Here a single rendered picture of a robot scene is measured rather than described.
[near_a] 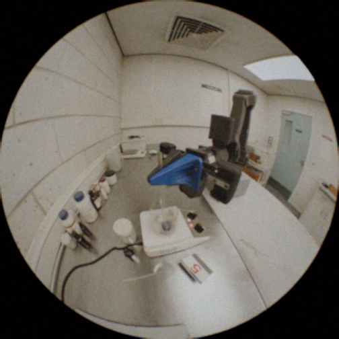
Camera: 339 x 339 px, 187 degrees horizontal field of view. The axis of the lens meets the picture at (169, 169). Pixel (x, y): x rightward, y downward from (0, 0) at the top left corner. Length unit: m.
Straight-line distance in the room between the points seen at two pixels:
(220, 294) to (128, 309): 0.24
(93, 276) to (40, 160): 0.43
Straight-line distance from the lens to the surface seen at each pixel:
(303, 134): 3.00
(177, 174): 0.16
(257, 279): 0.43
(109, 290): 0.38
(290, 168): 3.05
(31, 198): 0.48
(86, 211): 0.46
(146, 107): 1.61
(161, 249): 0.29
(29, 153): 0.49
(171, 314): 0.35
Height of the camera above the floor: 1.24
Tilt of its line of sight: 26 degrees down
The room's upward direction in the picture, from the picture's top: straight up
